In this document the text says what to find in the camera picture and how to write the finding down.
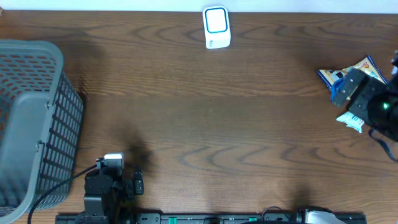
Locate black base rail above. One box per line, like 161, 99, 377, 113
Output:
55, 209, 367, 224

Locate grey plastic shopping basket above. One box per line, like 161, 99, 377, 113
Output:
1, 40, 84, 223

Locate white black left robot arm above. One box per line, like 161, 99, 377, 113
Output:
77, 166, 144, 224

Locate green wet wipes pack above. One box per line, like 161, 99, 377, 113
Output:
336, 111, 364, 133

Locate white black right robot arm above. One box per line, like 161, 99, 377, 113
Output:
330, 55, 397, 162

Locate yellow snack bag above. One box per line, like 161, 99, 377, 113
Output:
317, 55, 387, 91

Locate white barcode scanner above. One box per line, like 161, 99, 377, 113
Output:
202, 6, 231, 49

